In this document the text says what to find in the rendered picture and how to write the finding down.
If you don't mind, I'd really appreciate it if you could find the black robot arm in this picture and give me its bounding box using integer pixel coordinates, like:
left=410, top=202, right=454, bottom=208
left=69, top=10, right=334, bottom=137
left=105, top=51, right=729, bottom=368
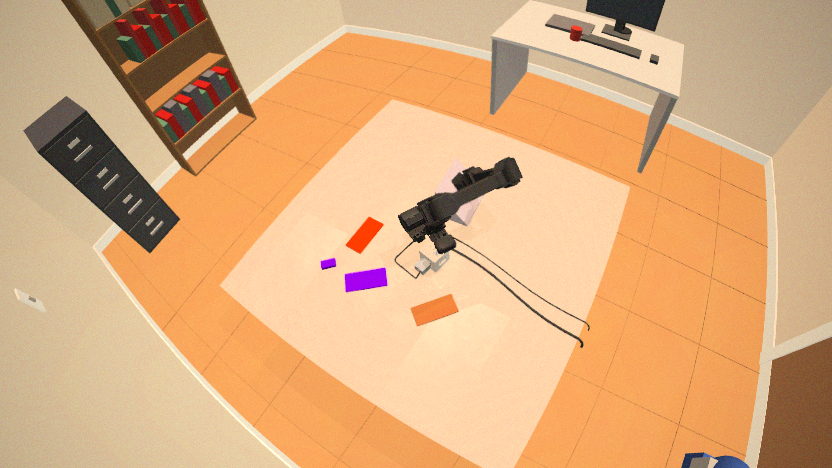
left=398, top=157, right=523, bottom=243

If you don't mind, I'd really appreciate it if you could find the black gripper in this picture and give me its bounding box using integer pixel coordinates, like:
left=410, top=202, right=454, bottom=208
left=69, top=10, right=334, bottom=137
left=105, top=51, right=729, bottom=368
left=428, top=223, right=457, bottom=255

